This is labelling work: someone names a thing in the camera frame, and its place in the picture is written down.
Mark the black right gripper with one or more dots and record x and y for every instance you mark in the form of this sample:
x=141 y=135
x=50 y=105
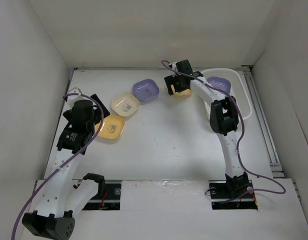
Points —
x=170 y=80

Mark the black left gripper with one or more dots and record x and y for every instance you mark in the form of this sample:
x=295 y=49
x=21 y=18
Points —
x=97 y=113

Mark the yellow panda plate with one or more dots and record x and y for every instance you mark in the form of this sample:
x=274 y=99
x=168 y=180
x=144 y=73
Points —
x=182 y=94
x=110 y=130

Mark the cream panda plate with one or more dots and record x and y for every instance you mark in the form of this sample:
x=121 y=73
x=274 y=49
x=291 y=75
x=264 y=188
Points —
x=125 y=104

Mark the purple panda plate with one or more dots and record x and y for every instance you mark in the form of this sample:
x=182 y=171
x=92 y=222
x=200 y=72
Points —
x=220 y=83
x=145 y=90

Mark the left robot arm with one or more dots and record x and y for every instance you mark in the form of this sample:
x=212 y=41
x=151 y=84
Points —
x=54 y=216

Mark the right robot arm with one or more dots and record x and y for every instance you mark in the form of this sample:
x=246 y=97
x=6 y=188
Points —
x=224 y=119

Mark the white perforated plastic bin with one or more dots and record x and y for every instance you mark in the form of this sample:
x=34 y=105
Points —
x=237 y=89

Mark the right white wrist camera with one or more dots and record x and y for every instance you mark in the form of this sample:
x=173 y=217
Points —
x=173 y=66

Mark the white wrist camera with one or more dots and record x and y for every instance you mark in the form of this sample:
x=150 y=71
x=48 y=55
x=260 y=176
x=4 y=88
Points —
x=73 y=96
x=173 y=66

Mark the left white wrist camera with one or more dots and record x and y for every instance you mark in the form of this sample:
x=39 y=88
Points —
x=73 y=96

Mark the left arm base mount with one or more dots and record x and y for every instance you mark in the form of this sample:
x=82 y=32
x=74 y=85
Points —
x=110 y=200

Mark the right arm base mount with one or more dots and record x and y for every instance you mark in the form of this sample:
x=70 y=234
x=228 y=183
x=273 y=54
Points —
x=222 y=199

